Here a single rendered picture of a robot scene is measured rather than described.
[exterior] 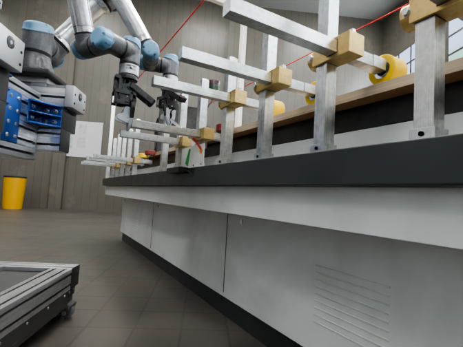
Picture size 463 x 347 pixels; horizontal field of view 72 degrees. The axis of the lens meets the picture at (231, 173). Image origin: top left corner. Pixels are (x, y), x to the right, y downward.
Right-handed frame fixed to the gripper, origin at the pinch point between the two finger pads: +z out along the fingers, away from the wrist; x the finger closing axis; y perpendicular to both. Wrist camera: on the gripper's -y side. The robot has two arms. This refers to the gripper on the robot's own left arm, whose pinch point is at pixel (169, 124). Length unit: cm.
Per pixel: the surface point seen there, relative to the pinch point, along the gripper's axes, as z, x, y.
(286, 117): 5, 0, -67
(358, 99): 5, 11, -96
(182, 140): 7.9, -3.9, -6.5
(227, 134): 10.9, 9.3, -47.2
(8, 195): 62, -129, 716
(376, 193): 32, 30, -107
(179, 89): -1, 31, -43
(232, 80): -10.3, 8.7, -47.4
